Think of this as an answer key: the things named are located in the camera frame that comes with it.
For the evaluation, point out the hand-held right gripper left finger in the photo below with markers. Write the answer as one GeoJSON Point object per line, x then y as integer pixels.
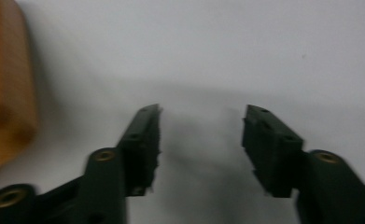
{"type": "Point", "coordinates": [139, 149]}

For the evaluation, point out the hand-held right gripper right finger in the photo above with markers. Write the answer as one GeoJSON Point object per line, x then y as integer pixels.
{"type": "Point", "coordinates": [272, 152]}

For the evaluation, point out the orange wooden block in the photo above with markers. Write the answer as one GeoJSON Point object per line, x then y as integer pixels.
{"type": "Point", "coordinates": [6, 90]}

